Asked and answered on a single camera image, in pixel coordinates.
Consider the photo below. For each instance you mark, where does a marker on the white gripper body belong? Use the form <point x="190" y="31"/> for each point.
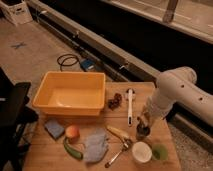
<point x="145" y="118"/>

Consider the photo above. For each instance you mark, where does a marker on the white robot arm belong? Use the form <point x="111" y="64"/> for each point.
<point x="177" y="86"/>

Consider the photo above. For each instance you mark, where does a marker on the white paper cup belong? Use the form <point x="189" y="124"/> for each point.
<point x="141" y="152"/>

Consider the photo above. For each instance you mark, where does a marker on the green plastic cup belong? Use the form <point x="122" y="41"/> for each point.
<point x="159" y="152"/>

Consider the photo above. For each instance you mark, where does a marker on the yellow corn cob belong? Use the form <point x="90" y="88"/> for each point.
<point x="118" y="132"/>

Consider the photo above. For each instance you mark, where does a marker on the dark grape bunch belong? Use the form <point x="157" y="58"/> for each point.
<point x="115" y="102"/>

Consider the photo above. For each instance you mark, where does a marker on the blue grey cloth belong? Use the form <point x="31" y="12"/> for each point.
<point x="96" y="146"/>

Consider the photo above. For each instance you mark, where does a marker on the red yellow peach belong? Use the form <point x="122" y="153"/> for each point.
<point x="72" y="131"/>

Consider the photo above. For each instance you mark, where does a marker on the yellow plastic bin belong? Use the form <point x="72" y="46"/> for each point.
<point x="71" y="93"/>

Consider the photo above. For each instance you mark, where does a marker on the green cucumber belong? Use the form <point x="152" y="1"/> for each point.
<point x="72" y="151"/>

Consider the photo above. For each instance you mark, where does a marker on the blue power box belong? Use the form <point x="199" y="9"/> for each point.
<point x="87" y="65"/>

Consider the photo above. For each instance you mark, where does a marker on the blue sponge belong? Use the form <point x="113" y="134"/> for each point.
<point x="54" y="128"/>

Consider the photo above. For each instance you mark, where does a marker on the black chair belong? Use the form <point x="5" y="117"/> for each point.
<point x="14" y="115"/>

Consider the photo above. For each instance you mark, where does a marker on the white cardboard box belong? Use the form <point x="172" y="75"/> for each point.
<point x="16" y="14"/>

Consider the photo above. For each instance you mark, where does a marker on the white handled brush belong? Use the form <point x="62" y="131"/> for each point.
<point x="130" y="97"/>

